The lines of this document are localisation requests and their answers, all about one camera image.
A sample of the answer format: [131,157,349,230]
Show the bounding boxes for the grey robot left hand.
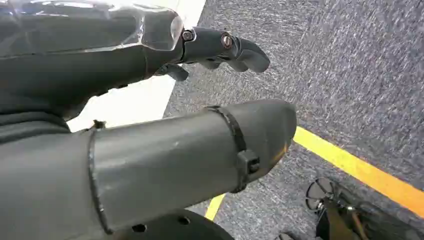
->
[0,0,298,240]

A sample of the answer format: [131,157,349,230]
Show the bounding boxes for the black robot leg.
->
[110,208,236,240]

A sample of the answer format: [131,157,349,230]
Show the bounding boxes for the short yellow floor tape line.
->
[204,193,227,222]

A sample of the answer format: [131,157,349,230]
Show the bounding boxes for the ribbed grey left arm sleeve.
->
[0,108,71,146]

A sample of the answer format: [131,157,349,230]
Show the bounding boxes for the long yellow floor tape line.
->
[292,125,424,220]

